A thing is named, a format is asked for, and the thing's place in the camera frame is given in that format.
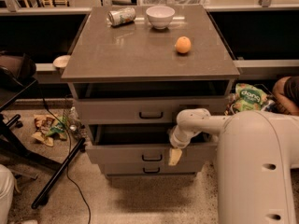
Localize orange fruit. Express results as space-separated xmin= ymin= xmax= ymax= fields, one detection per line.
xmin=175 ymin=36 xmax=192 ymax=54

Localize black stand leg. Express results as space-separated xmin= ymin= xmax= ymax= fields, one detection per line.
xmin=31 ymin=138 xmax=85 ymax=209

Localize small round dish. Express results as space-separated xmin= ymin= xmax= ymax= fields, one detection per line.
xmin=53 ymin=55 xmax=71 ymax=69

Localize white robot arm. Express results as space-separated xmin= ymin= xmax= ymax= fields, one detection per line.
xmin=169 ymin=108 xmax=299 ymax=224

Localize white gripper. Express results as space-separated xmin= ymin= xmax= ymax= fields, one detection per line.
xmin=168 ymin=125 xmax=199 ymax=166

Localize snack wrappers on floor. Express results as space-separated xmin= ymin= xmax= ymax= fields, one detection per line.
xmin=32 ymin=115 xmax=67 ymax=147

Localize white object bottom left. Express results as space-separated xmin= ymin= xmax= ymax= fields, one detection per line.
xmin=0 ymin=165 xmax=15 ymax=224

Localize green snack bag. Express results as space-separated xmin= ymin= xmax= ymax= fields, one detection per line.
xmin=232 ymin=83 xmax=267 ymax=113

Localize grey drawer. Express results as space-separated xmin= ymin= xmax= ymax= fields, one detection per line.
xmin=85 ymin=122 xmax=219 ymax=166
xmin=74 ymin=97 xmax=227 ymax=125
xmin=100 ymin=161 xmax=204 ymax=176

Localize lying soda can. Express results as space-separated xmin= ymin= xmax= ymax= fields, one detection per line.
xmin=107 ymin=7 xmax=136 ymax=26

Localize grey drawer cabinet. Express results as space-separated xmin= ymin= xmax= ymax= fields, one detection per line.
xmin=62 ymin=6 xmax=239 ymax=165

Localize white bowl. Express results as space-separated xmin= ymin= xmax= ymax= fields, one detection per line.
xmin=146 ymin=6 xmax=175 ymax=29

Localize black chair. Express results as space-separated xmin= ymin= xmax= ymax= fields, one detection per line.
xmin=0 ymin=51 xmax=37 ymax=111

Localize black cable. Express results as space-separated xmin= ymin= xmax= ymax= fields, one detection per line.
xmin=36 ymin=81 xmax=93 ymax=224

